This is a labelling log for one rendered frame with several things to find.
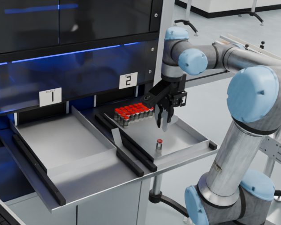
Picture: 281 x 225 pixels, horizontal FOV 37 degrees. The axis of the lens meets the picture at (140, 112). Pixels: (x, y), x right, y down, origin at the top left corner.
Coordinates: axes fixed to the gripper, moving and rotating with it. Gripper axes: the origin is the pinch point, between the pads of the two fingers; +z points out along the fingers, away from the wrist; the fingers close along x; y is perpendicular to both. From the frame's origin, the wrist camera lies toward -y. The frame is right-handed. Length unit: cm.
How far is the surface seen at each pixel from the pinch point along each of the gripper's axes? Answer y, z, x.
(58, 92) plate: -24.5, -5.3, 30.5
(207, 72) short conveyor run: 63, 8, 41
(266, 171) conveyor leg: 99, 66, 16
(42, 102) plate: -30.9, -2.5, 30.5
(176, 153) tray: 3.4, 8.4, -6.7
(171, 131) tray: 13.4, 10.2, 8.7
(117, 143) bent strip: -11.0, 9.0, 9.7
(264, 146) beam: 98, 51, 21
